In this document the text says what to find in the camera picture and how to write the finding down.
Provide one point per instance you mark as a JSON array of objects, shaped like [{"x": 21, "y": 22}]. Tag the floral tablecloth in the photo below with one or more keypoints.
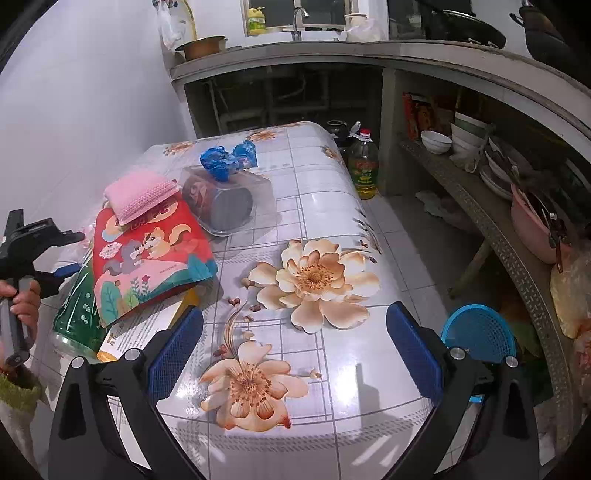
[{"x": 323, "y": 207}]

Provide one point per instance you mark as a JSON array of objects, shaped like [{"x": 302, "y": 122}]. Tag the blue wrapper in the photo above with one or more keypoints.
[{"x": 226, "y": 161}]

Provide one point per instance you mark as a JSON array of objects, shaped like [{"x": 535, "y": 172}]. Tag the metal faucet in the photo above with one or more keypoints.
[{"x": 299, "y": 23}]

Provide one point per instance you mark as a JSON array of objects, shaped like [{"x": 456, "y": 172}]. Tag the window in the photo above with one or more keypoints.
[{"x": 318, "y": 11}]

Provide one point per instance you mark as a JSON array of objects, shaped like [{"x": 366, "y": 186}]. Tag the perforated metal shelf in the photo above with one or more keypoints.
[{"x": 503, "y": 258}]

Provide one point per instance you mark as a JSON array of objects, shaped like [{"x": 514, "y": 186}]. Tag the white bowl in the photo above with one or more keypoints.
[{"x": 436, "y": 141}]

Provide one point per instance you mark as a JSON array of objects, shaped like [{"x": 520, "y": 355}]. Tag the green plastic packet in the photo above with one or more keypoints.
[{"x": 76, "y": 314}]

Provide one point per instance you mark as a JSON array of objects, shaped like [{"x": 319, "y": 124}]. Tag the hanging white plastic bag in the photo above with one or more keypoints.
[{"x": 167, "y": 25}]

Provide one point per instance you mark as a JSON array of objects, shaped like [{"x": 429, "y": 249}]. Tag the yellow cooking oil bottle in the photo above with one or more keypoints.
[{"x": 364, "y": 170}]

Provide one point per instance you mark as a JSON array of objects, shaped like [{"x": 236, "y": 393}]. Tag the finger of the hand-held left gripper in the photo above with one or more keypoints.
[
  {"x": 67, "y": 270},
  {"x": 51, "y": 240}
]

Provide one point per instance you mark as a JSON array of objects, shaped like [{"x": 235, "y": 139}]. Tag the pink knitted sponge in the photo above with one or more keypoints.
[{"x": 138, "y": 196}]

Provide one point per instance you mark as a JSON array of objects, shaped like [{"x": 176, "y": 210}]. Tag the clear plastic box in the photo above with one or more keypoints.
[{"x": 258, "y": 194}]

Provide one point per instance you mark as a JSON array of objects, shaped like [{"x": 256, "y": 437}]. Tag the white bag on floor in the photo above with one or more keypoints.
[{"x": 438, "y": 205}]

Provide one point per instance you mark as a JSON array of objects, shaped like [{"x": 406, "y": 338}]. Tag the yellowish plastic bag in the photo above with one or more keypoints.
[{"x": 570, "y": 295}]

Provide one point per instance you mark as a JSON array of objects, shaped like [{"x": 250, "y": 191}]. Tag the blue plastic basket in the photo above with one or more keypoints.
[{"x": 480, "y": 332}]

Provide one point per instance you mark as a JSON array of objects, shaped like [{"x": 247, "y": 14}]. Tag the pink plastic basin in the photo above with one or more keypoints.
[{"x": 531, "y": 226}]

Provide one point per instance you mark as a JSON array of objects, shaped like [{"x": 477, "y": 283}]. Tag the white jar in plastic bag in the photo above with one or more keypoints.
[{"x": 362, "y": 26}]

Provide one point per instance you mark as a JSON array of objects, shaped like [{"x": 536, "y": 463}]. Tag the stack of bowls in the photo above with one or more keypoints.
[{"x": 468, "y": 134}]

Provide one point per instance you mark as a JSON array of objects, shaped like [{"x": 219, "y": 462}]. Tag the yellow white paper packet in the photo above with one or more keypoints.
[{"x": 134, "y": 330}]

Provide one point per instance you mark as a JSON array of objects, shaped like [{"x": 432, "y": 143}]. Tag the copper pot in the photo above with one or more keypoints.
[{"x": 201, "y": 47}]

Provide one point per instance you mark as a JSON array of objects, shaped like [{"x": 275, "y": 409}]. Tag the red printed box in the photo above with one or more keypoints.
[{"x": 418, "y": 115}]

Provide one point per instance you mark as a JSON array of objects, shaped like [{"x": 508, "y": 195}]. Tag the black wok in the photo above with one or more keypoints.
[{"x": 461, "y": 25}]

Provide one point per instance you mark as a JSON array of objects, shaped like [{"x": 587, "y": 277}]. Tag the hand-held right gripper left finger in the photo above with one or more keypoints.
[{"x": 175, "y": 350}]

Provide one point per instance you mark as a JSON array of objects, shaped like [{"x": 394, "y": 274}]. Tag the black lidded pot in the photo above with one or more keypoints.
[{"x": 540, "y": 32}]

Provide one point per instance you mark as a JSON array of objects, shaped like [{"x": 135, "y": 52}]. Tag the concrete kitchen counter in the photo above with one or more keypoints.
[{"x": 415, "y": 53}]

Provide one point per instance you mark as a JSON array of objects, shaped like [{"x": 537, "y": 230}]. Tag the dark ceramic jar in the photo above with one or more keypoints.
[{"x": 338, "y": 130}]

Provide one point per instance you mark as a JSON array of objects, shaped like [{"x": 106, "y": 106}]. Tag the person's left hand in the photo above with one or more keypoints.
[{"x": 25, "y": 304}]

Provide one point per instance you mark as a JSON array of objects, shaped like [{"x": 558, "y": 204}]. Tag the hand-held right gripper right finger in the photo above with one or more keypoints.
[{"x": 413, "y": 355}]

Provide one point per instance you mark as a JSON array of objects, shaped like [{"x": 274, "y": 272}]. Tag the red drink can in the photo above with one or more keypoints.
[{"x": 217, "y": 203}]

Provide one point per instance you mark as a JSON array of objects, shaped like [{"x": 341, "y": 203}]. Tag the red squirrel snack bag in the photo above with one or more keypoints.
[{"x": 147, "y": 258}]

